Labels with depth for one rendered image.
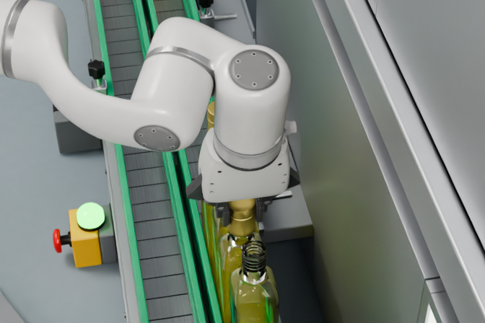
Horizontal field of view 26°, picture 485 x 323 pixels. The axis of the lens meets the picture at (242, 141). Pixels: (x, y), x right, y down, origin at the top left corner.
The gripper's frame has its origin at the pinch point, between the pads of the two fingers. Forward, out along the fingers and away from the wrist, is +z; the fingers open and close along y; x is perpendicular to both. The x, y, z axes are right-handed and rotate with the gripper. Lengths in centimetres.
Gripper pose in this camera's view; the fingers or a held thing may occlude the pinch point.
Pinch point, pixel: (241, 206)
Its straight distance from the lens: 127.5
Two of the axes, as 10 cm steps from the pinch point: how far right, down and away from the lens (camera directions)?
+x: 1.7, 8.4, -5.1
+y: -9.8, 1.2, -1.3
